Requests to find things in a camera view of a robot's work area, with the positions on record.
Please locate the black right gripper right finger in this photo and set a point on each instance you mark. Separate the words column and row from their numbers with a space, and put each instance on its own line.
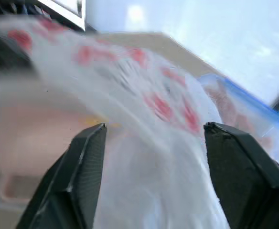
column 244, row 181

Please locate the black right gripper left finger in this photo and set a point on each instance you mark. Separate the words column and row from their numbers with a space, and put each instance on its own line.
column 82, row 181

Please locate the white plastic bag red print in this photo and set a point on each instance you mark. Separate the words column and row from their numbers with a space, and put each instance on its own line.
column 139, row 100

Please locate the translucent pale plastic storage box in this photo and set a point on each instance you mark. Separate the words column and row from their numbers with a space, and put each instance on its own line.
column 27, row 143

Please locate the blue zip plastic bag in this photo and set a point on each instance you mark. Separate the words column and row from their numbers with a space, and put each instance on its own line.
column 254, row 112

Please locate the black rounded object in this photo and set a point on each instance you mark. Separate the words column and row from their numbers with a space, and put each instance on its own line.
column 3, row 52

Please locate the silver metal frame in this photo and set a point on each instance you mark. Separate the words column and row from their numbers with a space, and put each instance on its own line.
column 63, row 12

